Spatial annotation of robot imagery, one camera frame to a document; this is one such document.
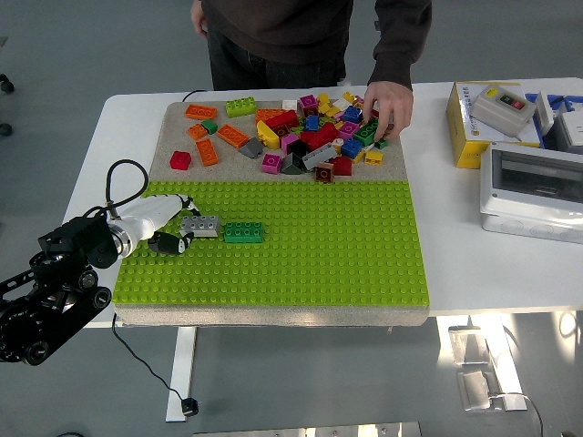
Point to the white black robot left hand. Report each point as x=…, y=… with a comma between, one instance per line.
x=150, y=214

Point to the person's right hand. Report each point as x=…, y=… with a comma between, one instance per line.
x=198, y=18

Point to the person's left hand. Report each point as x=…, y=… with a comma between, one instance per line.
x=394, y=104

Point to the dark green round-hole brick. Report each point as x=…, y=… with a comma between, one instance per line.
x=364, y=132

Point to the light grey toy brick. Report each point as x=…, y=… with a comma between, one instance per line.
x=200, y=224

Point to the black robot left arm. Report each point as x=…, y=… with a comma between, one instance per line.
x=68, y=246

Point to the person's left forearm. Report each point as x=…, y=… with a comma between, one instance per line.
x=396, y=64

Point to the light pink brick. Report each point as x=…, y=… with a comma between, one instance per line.
x=360, y=100

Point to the small dark green brick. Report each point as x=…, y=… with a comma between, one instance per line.
x=381, y=144
x=210, y=126

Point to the blue shiny brick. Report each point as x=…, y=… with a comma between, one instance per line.
x=353, y=114

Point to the yellow small brick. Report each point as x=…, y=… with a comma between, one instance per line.
x=350, y=96

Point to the magenta round-hole brick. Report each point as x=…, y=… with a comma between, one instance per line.
x=350, y=129

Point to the yellow hollow brick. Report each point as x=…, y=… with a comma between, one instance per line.
x=373, y=158

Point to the blue four-stud brick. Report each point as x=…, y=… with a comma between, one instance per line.
x=351, y=148

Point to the red four-stud brick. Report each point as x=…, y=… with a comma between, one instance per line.
x=180, y=160

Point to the yellow stacked brick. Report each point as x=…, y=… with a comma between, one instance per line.
x=324, y=104

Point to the red large brick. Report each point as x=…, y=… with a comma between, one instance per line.
x=325, y=135

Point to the dark red square brick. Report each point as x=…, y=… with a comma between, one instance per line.
x=342, y=165

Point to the blue small brick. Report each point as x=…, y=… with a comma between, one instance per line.
x=312, y=122

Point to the orange long flat brick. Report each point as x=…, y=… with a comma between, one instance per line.
x=207, y=151
x=201, y=111
x=232, y=135
x=266, y=114

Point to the magenta square brick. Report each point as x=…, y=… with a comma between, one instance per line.
x=308, y=104

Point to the grey long sloped brick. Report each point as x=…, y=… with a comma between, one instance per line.
x=316, y=157

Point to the orange small square brick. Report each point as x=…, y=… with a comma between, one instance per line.
x=197, y=132

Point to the dark green eight-stud brick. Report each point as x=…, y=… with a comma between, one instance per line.
x=243, y=232

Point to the brown square brick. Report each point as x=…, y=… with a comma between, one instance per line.
x=324, y=172

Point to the lime green eight-stud brick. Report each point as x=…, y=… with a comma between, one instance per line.
x=241, y=107

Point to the white small brick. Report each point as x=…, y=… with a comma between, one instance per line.
x=289, y=104

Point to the black brick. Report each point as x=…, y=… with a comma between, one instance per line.
x=298, y=148

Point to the pink tall brick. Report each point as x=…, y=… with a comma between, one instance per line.
x=288, y=140

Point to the red long brick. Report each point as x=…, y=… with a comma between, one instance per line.
x=282, y=119

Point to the dark grey roof brick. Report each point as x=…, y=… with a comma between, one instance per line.
x=291, y=164

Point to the grey sloped roof brick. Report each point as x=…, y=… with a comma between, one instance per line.
x=252, y=148

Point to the yellow curved brick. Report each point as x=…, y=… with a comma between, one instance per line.
x=266, y=133

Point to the lime green studded baseplate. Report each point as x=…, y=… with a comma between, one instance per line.
x=319, y=250

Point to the silver metal plate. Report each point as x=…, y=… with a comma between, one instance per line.
x=309, y=430

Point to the person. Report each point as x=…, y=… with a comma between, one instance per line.
x=282, y=32

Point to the yellow cardboard box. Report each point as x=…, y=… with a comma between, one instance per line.
x=469, y=145

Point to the grey-brown mat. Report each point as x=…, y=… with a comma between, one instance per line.
x=228, y=170

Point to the blue cardboard box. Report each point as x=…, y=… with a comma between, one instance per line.
x=531, y=98

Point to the white upright plastic part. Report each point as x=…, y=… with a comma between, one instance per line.
x=544, y=111

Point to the white table leg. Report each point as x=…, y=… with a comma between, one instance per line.
x=508, y=359
x=181, y=364

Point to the black chair caster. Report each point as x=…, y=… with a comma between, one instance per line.
x=6, y=84
x=5, y=129

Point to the shiny metal floor box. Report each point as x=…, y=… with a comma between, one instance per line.
x=476, y=391
x=469, y=346

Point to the grey push-button switch box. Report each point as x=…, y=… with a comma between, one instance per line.
x=496, y=109

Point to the white electrical enclosure box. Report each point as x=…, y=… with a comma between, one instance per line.
x=501, y=218

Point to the white wall socket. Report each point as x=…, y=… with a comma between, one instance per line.
x=573, y=127

